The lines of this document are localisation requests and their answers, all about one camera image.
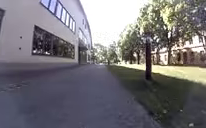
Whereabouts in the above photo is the white building with dark windows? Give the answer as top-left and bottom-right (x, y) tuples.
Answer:
(0, 0), (94, 66)

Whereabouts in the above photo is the row of trees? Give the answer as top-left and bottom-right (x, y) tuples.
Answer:
(90, 19), (145, 66)

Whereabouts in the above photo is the grass verge and lawn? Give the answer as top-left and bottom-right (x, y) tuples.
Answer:
(105, 63), (206, 128)

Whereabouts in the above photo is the grey asphalt road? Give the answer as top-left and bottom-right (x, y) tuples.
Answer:
(0, 63), (162, 128)

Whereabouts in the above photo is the tree with dark trunk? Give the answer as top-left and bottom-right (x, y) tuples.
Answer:
(137, 6), (159, 81)

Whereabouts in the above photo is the beige building with arched windows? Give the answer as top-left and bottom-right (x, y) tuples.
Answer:
(150, 28), (206, 68)

